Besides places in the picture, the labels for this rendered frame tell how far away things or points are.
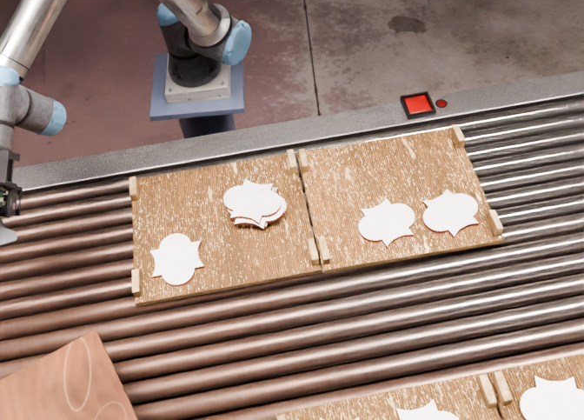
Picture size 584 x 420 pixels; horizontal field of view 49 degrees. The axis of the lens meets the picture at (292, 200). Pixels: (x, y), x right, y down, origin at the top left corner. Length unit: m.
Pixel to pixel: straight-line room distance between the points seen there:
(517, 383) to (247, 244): 0.63
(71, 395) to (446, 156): 1.00
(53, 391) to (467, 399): 0.77
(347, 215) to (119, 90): 2.02
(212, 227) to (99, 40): 2.28
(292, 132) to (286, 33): 1.81
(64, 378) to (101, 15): 2.79
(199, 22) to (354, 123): 0.47
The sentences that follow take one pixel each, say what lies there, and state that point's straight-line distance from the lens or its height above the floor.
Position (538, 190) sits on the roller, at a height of 0.92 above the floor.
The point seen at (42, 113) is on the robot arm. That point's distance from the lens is 1.35.
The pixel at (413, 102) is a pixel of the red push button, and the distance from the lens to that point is 1.77.
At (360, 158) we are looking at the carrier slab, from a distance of 1.61.
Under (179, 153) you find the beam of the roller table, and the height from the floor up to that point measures 0.92.
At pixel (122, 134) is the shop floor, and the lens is 3.12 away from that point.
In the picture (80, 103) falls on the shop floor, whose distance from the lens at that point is 3.34.
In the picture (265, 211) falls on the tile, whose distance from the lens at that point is 1.47.
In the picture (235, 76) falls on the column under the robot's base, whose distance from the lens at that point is 1.95.
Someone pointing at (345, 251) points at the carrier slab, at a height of 0.94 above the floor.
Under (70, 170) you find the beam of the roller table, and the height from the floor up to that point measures 0.91.
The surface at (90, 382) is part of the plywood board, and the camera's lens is 1.28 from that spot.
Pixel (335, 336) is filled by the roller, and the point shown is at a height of 0.91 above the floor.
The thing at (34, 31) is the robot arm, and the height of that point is 1.35.
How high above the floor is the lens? 2.16
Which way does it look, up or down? 53 degrees down
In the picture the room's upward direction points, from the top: 5 degrees counter-clockwise
